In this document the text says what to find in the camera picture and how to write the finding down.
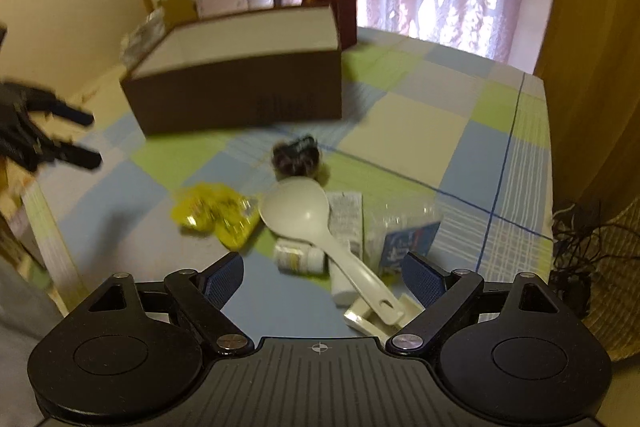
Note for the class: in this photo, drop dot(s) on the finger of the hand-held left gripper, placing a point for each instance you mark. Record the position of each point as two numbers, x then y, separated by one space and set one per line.
67 111
75 155

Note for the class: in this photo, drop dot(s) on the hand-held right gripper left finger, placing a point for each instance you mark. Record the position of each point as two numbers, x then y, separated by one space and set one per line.
227 278

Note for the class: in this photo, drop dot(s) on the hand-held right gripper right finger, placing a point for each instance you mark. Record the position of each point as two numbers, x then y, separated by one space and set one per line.
421 279

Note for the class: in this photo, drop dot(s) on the clear bag with blue card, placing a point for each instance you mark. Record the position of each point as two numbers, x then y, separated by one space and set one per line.
405 242

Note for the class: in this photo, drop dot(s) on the yellow snack packet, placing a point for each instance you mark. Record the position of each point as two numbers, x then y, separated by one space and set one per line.
215 212

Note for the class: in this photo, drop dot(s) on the white pill bottle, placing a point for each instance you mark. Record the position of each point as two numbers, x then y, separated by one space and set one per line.
297 257

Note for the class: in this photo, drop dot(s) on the white plastic spoon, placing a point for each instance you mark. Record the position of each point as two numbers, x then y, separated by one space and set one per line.
295 212

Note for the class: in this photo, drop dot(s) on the brown cardboard box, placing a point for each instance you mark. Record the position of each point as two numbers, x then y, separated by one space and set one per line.
235 92

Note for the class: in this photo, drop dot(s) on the white tube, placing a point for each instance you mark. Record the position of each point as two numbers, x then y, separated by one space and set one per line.
347 217

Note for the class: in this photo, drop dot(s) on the silver foil packet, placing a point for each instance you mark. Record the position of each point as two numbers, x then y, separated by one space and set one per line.
142 37

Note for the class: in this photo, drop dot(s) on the dark hair scrunchie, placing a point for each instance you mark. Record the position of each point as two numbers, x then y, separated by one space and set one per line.
295 157

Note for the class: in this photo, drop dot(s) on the checked tablecloth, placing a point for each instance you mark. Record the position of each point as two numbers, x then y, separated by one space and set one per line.
440 127

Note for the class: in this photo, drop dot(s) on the chair with quilted cover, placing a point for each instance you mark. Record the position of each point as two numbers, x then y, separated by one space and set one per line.
620 287

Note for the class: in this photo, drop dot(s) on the wooden door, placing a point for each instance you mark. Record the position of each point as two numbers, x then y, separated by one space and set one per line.
590 32

